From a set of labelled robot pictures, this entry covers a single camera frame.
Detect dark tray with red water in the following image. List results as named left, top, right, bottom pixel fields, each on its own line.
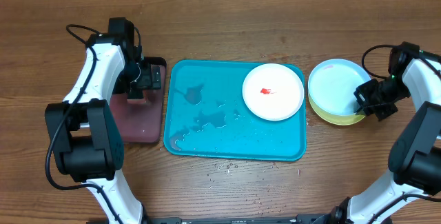
left=110, top=57, right=167, bottom=144

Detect yellow plate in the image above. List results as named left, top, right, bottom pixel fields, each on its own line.
left=308, top=95, right=365, bottom=126

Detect light blue plate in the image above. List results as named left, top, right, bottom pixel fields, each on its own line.
left=307, top=59, right=371, bottom=116

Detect teal plastic tray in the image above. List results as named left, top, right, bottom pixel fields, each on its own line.
left=163, top=59, right=307, bottom=161

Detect white pink plate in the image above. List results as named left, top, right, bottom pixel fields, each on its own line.
left=242, top=63, right=305, bottom=121

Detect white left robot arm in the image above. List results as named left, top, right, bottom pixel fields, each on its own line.
left=45, top=32, right=166, bottom=223

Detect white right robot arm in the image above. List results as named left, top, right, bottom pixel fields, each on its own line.
left=316, top=42, right=440, bottom=224

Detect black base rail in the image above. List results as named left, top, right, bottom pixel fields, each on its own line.
left=141, top=214, right=329, bottom=224

